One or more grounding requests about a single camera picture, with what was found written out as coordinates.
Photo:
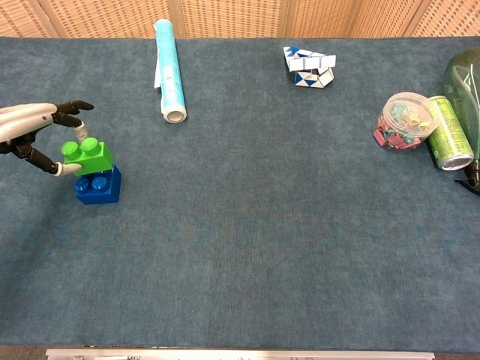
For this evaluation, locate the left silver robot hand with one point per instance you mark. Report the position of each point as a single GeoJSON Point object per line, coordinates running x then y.
{"type": "Point", "coordinates": [33, 123]}

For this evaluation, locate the green toy brick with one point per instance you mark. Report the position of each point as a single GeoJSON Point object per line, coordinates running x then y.
{"type": "Point", "coordinates": [90, 157]}

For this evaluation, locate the light blue tube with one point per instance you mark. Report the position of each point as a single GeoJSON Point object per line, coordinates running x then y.
{"type": "Point", "coordinates": [168, 71]}

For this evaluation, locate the blue toy brick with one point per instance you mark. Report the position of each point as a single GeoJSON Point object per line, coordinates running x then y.
{"type": "Point", "coordinates": [99, 187]}

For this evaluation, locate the blue table mat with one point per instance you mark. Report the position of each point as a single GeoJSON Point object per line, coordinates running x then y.
{"type": "Point", "coordinates": [240, 225]}

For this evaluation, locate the woven bamboo screen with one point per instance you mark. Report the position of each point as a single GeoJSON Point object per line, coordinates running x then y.
{"type": "Point", "coordinates": [240, 18]}

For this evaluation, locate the blue and white snake puzzle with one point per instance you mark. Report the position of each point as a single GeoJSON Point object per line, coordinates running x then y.
{"type": "Point", "coordinates": [311, 67]}

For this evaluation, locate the clear jar of binder clips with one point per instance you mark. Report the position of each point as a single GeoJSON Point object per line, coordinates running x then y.
{"type": "Point", "coordinates": [407, 122]}

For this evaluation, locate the green drink can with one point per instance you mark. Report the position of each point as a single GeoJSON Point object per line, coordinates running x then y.
{"type": "Point", "coordinates": [448, 135]}

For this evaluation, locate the green translucent bag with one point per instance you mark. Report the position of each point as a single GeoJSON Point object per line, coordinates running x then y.
{"type": "Point", "coordinates": [463, 101]}

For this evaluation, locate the aluminium rail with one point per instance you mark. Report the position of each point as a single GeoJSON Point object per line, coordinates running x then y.
{"type": "Point", "coordinates": [240, 354]}

